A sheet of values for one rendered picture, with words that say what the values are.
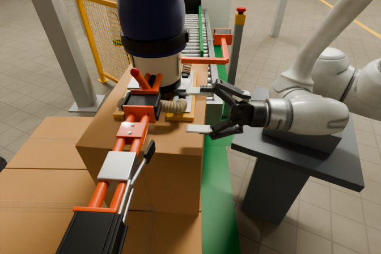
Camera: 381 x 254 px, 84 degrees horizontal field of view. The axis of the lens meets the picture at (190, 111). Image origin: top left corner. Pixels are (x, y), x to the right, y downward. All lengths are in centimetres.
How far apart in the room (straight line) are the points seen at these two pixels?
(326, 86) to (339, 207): 116
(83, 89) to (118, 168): 199
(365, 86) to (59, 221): 125
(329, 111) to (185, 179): 47
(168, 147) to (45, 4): 172
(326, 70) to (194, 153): 56
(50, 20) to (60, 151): 119
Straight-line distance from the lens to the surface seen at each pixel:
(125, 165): 47
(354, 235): 186
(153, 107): 57
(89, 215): 42
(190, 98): 82
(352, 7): 65
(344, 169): 104
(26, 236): 116
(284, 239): 164
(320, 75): 91
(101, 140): 74
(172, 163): 69
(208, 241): 154
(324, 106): 63
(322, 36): 69
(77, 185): 118
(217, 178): 174
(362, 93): 92
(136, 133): 52
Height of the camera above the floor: 145
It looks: 40 degrees down
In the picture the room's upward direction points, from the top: straight up
